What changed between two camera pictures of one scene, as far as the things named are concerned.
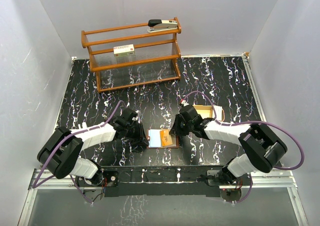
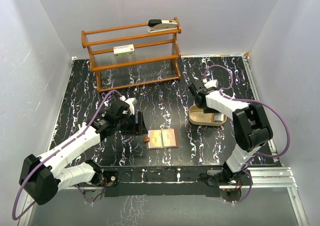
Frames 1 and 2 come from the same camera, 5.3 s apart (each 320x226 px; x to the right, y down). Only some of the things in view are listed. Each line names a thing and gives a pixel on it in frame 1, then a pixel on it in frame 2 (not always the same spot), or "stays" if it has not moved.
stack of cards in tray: (218, 111) stays
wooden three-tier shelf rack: (130, 57) stays
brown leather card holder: (161, 138) stays
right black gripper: (176, 129) -> (210, 111)
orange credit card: (165, 137) -> (155, 138)
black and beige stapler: (158, 25) stays
